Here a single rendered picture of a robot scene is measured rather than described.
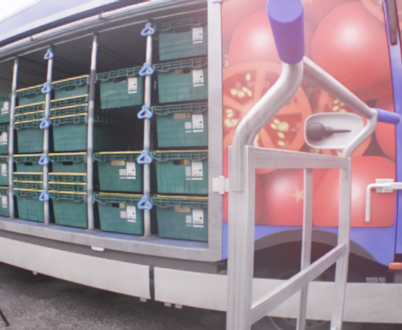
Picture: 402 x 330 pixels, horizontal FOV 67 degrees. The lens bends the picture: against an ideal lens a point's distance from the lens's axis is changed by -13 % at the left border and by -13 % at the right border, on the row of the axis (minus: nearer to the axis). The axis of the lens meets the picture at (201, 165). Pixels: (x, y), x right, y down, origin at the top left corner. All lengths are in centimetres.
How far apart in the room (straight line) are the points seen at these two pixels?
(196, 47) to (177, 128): 51
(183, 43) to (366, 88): 111
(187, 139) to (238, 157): 158
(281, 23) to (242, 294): 34
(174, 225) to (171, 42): 112
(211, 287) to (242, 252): 143
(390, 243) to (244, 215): 134
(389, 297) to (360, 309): 15
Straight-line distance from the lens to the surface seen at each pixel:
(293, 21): 32
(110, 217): 232
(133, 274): 210
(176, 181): 205
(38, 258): 265
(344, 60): 175
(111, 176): 229
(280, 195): 169
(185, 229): 205
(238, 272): 48
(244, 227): 46
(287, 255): 173
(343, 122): 171
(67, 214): 258
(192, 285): 193
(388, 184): 167
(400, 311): 186
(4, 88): 373
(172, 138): 207
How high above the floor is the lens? 107
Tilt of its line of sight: 1 degrees up
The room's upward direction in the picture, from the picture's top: straight up
